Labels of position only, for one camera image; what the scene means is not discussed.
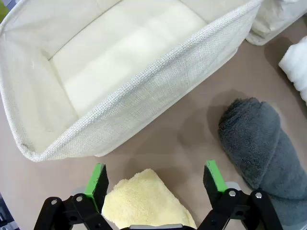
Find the white towel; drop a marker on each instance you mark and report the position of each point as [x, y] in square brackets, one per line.
[297, 67]

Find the yellow towel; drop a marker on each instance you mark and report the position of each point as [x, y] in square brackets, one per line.
[144, 203]

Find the grey towel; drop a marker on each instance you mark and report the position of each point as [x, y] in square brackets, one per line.
[254, 143]

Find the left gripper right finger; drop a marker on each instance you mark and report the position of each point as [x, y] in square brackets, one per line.
[213, 182]

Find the person in yellow apron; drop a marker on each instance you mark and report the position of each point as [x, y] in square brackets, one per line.
[3, 4]

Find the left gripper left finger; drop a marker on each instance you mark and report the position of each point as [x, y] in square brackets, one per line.
[96, 182]

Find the beige fabric basket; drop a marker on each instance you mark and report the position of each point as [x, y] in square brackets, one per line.
[144, 83]
[268, 24]

